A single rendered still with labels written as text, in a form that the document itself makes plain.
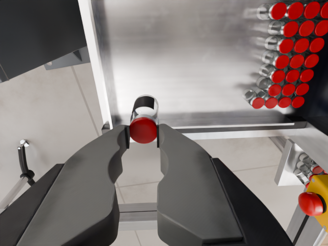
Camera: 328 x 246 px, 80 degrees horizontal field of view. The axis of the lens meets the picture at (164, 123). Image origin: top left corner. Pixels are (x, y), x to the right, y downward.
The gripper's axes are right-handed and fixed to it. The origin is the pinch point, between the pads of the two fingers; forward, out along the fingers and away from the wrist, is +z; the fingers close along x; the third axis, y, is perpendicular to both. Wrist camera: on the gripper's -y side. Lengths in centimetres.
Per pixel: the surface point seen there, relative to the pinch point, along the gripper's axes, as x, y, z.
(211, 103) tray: 11.7, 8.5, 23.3
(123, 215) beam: -18, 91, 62
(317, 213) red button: 28.0, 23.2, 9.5
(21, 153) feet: -94, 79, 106
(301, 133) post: 30.5, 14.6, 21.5
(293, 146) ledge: 31.1, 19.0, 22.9
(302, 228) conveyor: 42, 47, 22
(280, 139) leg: 48, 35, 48
